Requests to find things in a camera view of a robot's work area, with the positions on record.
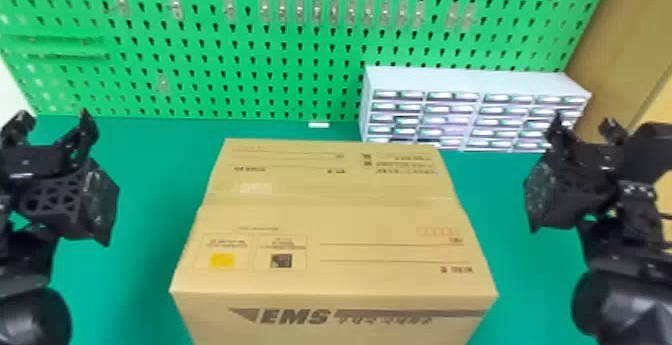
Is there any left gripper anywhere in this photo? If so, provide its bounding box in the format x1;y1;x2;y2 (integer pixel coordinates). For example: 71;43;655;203
0;107;120;247

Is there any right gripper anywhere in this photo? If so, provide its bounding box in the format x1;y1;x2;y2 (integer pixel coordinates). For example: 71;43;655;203
523;112;634;234

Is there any white drawer cabinet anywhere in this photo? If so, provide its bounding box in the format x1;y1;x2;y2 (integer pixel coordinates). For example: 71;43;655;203
463;70;593;154
358;65;482;152

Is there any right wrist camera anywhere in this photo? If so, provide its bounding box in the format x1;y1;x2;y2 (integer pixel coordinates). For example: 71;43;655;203
627;120;672;183

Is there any cardboard box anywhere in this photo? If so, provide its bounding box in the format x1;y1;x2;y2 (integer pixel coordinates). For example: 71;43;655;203
168;136;499;345

